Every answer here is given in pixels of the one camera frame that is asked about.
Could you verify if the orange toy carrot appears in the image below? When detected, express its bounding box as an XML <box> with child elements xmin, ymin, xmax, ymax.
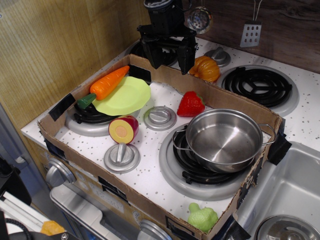
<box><xmin>77</xmin><ymin>65</ymin><xmax>130</xmax><ymax>110</ymax></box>

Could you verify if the green toy lettuce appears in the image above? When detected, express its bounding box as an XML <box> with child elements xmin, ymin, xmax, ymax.
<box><xmin>187</xmin><ymin>202</ymin><xmax>219</xmax><ymax>233</ymax></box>

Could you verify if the halved red toy fruit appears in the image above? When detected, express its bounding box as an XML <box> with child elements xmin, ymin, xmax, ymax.
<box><xmin>108</xmin><ymin>115</ymin><xmax>139</xmax><ymax>144</ymax></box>

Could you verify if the hanging metal slotted spatula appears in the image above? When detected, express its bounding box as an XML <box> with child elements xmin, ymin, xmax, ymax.
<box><xmin>240</xmin><ymin>0</ymin><xmax>262</xmax><ymax>48</ymax></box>

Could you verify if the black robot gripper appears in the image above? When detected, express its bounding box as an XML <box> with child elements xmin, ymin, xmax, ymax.
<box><xmin>137</xmin><ymin>0</ymin><xmax>196</xmax><ymax>75</ymax></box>

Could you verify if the silver oven dial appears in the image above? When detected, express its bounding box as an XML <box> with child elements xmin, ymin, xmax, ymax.
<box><xmin>45</xmin><ymin>158</ymin><xmax>76</xmax><ymax>188</ymax></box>
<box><xmin>137</xmin><ymin>219</ymin><xmax>172</xmax><ymax>240</ymax></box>

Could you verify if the stainless steel sink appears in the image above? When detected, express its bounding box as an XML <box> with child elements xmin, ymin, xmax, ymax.
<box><xmin>237</xmin><ymin>142</ymin><xmax>320</xmax><ymax>240</ymax></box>

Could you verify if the stainless steel pot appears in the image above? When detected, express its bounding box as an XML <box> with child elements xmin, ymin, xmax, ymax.
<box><xmin>182</xmin><ymin>108</ymin><xmax>266</xmax><ymax>174</ymax></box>

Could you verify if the orange toy pumpkin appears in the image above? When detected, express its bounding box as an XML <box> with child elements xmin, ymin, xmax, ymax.
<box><xmin>189</xmin><ymin>55</ymin><xmax>221</xmax><ymax>83</ymax></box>

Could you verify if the silver oven door handle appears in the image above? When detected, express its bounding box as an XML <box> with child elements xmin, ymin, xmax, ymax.
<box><xmin>50</xmin><ymin>184</ymin><xmax>139</xmax><ymax>240</ymax></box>

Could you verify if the silver stove knob middle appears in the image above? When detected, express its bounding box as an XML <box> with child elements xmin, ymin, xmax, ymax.
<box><xmin>143</xmin><ymin>106</ymin><xmax>177</xmax><ymax>131</ymax></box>

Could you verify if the light green plastic plate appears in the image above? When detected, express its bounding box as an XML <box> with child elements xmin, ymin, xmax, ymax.
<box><xmin>92</xmin><ymin>76</ymin><xmax>151</xmax><ymax>116</ymax></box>

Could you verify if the silver oven dial left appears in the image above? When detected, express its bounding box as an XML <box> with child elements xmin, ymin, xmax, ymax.
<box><xmin>45</xmin><ymin>158</ymin><xmax>76</xmax><ymax>188</ymax></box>

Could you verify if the back right black burner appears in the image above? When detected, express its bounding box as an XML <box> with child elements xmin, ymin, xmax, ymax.
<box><xmin>216</xmin><ymin>65</ymin><xmax>299</xmax><ymax>117</ymax></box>

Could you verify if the hanging metal strainer ladle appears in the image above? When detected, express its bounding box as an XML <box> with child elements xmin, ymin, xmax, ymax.
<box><xmin>187</xmin><ymin>0</ymin><xmax>213</xmax><ymax>35</ymax></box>

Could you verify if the silver oven dial right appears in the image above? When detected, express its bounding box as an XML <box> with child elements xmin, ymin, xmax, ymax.
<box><xmin>137</xmin><ymin>219</ymin><xmax>172</xmax><ymax>240</ymax></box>

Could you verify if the front right black burner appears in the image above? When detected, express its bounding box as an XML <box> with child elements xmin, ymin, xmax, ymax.
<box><xmin>158</xmin><ymin>125</ymin><xmax>249</xmax><ymax>201</ymax></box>

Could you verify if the silver sink drain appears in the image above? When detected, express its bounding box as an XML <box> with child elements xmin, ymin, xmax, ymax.
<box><xmin>254</xmin><ymin>215</ymin><xmax>320</xmax><ymax>240</ymax></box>

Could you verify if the silver stove knob back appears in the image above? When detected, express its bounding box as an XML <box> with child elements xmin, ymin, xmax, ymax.
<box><xmin>204</xmin><ymin>47</ymin><xmax>231</xmax><ymax>67</ymax></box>

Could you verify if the silver stove knob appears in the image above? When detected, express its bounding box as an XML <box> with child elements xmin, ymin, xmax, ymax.
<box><xmin>143</xmin><ymin>106</ymin><xmax>177</xmax><ymax>131</ymax></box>
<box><xmin>103</xmin><ymin>143</ymin><xmax>141</xmax><ymax>174</ymax></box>
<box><xmin>204</xmin><ymin>47</ymin><xmax>231</xmax><ymax>67</ymax></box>

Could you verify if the silver stove knob front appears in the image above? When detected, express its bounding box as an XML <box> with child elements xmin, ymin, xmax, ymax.
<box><xmin>103</xmin><ymin>143</ymin><xmax>141</xmax><ymax>174</ymax></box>

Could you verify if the front left black burner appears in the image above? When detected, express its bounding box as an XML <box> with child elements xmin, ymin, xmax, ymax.
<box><xmin>65</xmin><ymin>103</ymin><xmax>120</xmax><ymax>137</ymax></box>

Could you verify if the black device left edge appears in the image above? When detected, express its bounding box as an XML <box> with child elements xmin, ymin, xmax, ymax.
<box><xmin>0</xmin><ymin>157</ymin><xmax>32</xmax><ymax>206</ymax></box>

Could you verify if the black cable bottom left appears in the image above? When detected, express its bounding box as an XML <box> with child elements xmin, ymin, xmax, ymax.
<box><xmin>4</xmin><ymin>217</ymin><xmax>33</xmax><ymax>240</ymax></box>

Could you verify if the orange object bottom left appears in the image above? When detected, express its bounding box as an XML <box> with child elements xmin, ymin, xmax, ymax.
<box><xmin>40</xmin><ymin>220</ymin><xmax>66</xmax><ymax>236</ymax></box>

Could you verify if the red toy strawberry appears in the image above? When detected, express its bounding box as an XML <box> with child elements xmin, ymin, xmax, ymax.
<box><xmin>177</xmin><ymin>91</ymin><xmax>205</xmax><ymax>117</ymax></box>

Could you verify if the brown cardboard fence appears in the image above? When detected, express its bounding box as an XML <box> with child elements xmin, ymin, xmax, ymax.
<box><xmin>38</xmin><ymin>54</ymin><xmax>282</xmax><ymax>240</ymax></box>

